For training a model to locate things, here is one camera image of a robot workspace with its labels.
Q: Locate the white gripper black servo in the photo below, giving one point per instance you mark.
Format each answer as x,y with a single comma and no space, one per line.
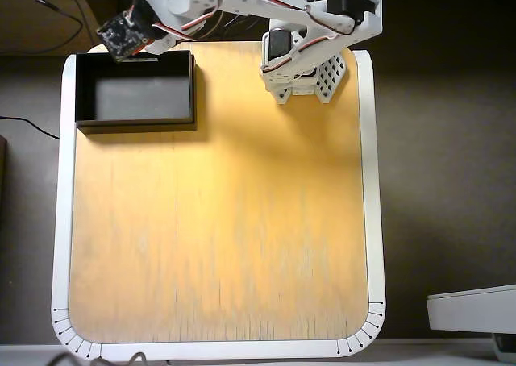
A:
162,44

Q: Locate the black wrist camera circuit board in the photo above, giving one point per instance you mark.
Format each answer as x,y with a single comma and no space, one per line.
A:
121,37

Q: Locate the white table edge frame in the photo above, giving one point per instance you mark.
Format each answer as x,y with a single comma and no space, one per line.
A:
64,221

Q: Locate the black rectangular bin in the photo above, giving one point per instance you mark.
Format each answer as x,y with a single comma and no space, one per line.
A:
137,100

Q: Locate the brown wooden desk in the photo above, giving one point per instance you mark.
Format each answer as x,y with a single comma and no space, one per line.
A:
24,27

